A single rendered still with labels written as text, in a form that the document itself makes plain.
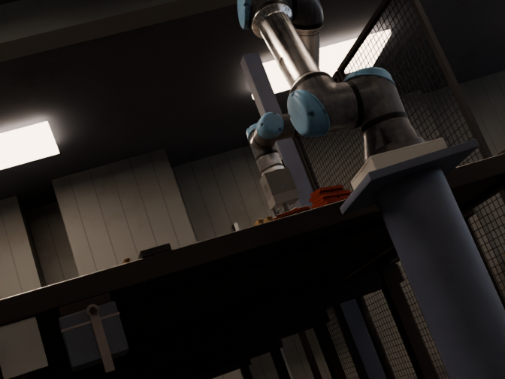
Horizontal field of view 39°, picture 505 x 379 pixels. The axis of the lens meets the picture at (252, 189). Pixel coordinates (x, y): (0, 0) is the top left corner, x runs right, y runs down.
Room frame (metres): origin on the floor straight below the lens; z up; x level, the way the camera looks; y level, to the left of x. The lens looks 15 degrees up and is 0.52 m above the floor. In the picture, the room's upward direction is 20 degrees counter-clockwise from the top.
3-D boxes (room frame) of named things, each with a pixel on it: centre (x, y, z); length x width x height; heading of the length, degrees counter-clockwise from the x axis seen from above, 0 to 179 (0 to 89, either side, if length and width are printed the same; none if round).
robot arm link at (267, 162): (2.17, -0.08, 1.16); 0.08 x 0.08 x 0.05
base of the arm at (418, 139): (1.67, -0.35, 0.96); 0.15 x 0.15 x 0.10
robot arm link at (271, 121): (2.07, -0.12, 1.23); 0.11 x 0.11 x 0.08; 17
